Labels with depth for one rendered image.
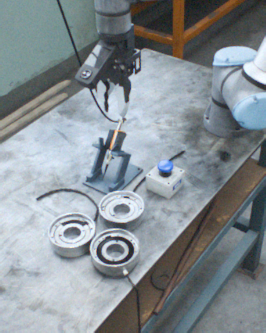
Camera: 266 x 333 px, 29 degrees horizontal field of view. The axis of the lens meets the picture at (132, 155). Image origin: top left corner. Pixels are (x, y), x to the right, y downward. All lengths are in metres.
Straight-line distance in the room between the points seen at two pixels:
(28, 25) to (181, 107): 1.67
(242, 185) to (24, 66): 1.80
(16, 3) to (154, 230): 2.03
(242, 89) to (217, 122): 0.21
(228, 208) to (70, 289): 0.68
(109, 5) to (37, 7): 2.04
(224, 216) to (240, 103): 0.45
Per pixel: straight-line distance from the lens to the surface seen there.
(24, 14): 3.05
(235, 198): 1.65
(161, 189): 1.26
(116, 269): 1.09
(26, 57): 3.13
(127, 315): 1.36
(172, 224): 1.21
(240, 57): 1.38
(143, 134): 1.47
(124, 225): 1.17
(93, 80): 1.10
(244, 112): 1.26
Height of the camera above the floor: 1.67
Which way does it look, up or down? 39 degrees down
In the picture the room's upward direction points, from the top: 2 degrees counter-clockwise
